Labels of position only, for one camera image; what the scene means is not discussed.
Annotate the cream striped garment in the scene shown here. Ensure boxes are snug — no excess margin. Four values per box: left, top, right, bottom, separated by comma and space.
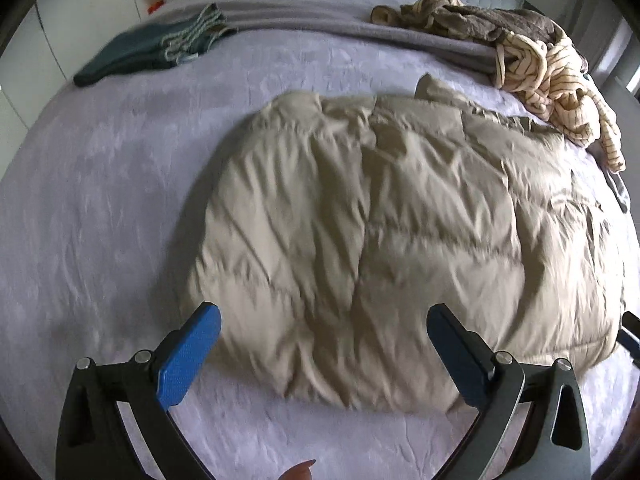
495, 30, 626, 173

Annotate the beige puffer jacket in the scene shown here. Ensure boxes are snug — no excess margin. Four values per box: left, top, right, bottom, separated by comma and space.
177, 74, 628, 416

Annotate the dark teal folded garment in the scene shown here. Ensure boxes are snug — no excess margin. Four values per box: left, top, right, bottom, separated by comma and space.
74, 4, 236, 87

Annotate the person's left hand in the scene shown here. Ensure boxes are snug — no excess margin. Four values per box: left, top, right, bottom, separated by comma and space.
279, 459, 317, 480

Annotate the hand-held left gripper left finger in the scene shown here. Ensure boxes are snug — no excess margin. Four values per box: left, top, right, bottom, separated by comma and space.
55, 302, 222, 480

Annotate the white cabinet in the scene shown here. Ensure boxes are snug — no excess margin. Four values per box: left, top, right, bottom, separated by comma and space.
0, 0, 146, 126

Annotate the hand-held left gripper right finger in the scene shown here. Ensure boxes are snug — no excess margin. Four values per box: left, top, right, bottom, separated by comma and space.
427, 303, 593, 480

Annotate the brown fleece garment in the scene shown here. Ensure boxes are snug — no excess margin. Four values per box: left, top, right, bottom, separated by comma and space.
370, 0, 571, 48

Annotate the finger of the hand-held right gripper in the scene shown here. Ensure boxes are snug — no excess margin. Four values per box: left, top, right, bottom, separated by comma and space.
619, 310, 640, 357

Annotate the grey blanket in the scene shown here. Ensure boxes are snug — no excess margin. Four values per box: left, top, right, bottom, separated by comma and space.
160, 0, 501, 68

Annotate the lilac bedspread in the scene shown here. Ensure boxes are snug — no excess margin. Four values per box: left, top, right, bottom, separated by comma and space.
0, 0, 640, 480

